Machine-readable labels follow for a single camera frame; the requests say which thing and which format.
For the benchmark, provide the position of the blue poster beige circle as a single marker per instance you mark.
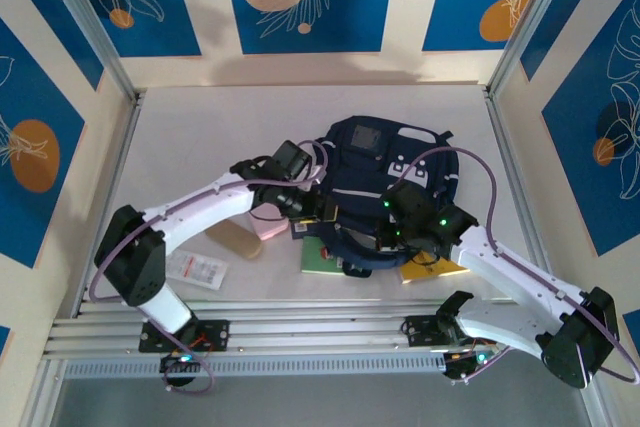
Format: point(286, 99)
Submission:
point(350, 22)

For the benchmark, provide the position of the yellow book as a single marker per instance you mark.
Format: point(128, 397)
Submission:
point(435, 272)

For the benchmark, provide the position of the blue poster white flower outline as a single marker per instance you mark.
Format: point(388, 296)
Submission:
point(150, 22)

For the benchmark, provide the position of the aluminium rail frame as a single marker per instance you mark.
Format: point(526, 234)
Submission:
point(310, 332)

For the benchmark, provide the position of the dark book with text cover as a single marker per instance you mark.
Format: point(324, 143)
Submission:
point(300, 229)

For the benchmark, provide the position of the aluminium frame post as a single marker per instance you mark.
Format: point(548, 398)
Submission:
point(90, 22)
point(530, 22)
point(597, 412)
point(40, 397)

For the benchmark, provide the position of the white plastic packet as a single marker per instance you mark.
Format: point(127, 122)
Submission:
point(200, 269)

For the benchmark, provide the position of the tan glasses case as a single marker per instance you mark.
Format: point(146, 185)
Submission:
point(235, 242)

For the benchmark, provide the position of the aluminium lower frame post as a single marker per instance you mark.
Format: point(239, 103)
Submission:
point(40, 397)
point(597, 412)

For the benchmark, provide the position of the pink pencil case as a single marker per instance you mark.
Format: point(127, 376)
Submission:
point(270, 231)

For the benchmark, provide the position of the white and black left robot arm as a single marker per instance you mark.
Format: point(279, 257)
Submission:
point(200, 207)

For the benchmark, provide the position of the aluminium table side rail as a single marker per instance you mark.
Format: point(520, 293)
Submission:
point(496, 117)
point(123, 147)

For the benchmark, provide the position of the black base electronics board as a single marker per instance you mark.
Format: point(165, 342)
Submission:
point(462, 364)
point(175, 364)

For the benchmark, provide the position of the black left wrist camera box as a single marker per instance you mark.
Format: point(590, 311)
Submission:
point(291, 159)

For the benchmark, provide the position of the navy blue student backpack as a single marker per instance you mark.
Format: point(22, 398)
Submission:
point(360, 167)

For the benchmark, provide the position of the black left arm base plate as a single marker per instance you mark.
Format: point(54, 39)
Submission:
point(220, 334)

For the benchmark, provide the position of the small green book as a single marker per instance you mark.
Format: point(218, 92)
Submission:
point(315, 259)

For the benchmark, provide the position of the blue poster dark circle flower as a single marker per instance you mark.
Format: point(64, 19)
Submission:
point(575, 172)

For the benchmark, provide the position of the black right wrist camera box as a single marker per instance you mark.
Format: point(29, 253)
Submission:
point(405, 199)

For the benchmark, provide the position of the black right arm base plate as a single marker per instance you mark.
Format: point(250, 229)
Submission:
point(417, 332)

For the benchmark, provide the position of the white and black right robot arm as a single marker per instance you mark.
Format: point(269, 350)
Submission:
point(515, 272)

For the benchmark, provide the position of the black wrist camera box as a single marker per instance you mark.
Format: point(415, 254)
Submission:
point(291, 159)
point(405, 199)

